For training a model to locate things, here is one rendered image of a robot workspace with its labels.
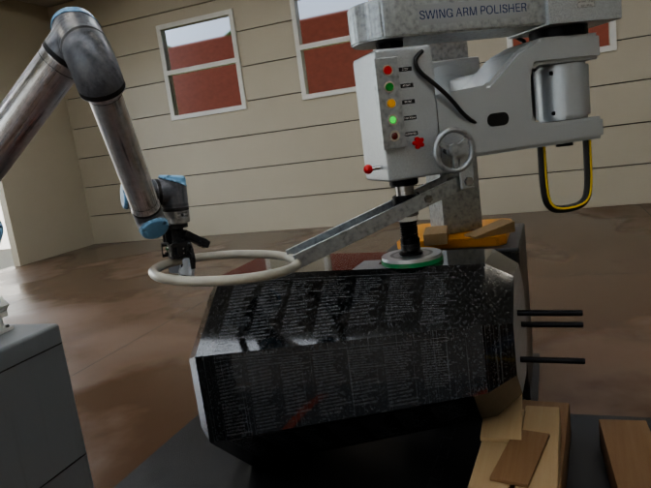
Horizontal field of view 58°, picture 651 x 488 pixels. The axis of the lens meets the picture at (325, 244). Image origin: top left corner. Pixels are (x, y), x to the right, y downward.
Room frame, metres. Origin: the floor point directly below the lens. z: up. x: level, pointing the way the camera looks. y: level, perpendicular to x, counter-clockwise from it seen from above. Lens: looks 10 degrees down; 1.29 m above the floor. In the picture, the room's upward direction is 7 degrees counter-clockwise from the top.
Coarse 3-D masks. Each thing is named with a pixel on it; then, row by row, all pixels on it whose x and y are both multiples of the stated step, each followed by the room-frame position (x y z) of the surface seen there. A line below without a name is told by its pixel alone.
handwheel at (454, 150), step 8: (448, 128) 1.91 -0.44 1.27; (456, 128) 1.91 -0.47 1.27; (440, 136) 1.90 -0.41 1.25; (464, 136) 1.92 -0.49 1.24; (440, 144) 1.90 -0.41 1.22; (456, 144) 1.90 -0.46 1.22; (472, 144) 1.93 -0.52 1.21; (448, 152) 1.91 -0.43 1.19; (456, 152) 1.90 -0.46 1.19; (472, 152) 1.93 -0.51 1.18; (440, 160) 1.90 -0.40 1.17; (456, 160) 1.91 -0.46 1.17; (472, 160) 1.93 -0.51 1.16; (448, 168) 1.90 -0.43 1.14; (456, 168) 1.91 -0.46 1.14; (464, 168) 1.92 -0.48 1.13
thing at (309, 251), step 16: (448, 176) 2.13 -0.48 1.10; (432, 192) 2.00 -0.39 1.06; (448, 192) 2.01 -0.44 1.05; (384, 208) 2.07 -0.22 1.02; (400, 208) 1.97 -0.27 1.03; (416, 208) 1.98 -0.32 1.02; (352, 224) 2.04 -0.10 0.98; (368, 224) 1.94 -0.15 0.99; (384, 224) 1.95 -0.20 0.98; (320, 240) 2.01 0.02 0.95; (336, 240) 1.91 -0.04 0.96; (352, 240) 1.92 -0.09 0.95; (304, 256) 1.88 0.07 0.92; (320, 256) 1.89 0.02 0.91
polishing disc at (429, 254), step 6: (390, 252) 2.11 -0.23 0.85; (396, 252) 2.10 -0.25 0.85; (426, 252) 2.03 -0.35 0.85; (432, 252) 2.02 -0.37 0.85; (438, 252) 2.00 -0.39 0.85; (384, 258) 2.02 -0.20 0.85; (390, 258) 2.01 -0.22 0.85; (396, 258) 2.00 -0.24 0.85; (402, 258) 1.99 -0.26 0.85; (408, 258) 1.97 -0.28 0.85; (414, 258) 1.96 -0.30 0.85; (420, 258) 1.95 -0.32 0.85; (426, 258) 1.94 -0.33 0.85; (432, 258) 1.95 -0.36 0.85
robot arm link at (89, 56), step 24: (72, 48) 1.48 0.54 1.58; (96, 48) 1.48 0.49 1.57; (72, 72) 1.49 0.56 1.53; (96, 72) 1.47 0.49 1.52; (120, 72) 1.53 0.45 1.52; (96, 96) 1.49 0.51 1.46; (120, 96) 1.55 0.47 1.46; (96, 120) 1.58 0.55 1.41; (120, 120) 1.57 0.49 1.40; (120, 144) 1.61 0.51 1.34; (120, 168) 1.67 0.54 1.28; (144, 168) 1.71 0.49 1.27; (144, 192) 1.74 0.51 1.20; (144, 216) 1.79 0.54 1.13
